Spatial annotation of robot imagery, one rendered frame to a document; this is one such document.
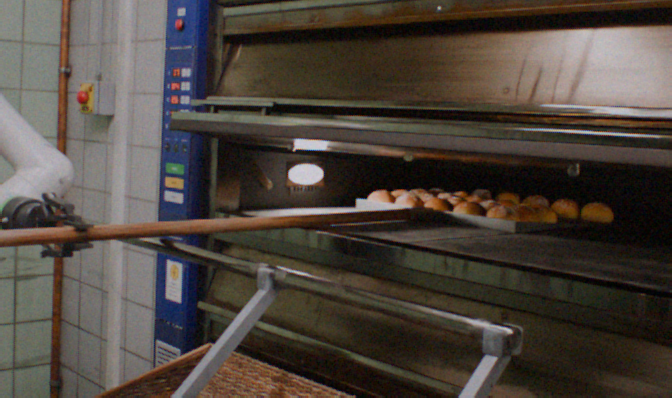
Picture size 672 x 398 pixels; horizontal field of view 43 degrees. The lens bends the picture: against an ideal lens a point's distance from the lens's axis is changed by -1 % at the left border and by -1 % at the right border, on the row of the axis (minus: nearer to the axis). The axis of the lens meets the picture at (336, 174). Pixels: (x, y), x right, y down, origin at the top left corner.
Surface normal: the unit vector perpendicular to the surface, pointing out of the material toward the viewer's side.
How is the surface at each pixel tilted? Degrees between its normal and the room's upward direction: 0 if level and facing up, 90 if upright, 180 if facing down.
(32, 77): 90
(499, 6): 90
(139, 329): 90
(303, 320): 70
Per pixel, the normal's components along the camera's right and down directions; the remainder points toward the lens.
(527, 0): -0.74, 0.00
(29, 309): 0.68, 0.08
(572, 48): -0.68, -0.34
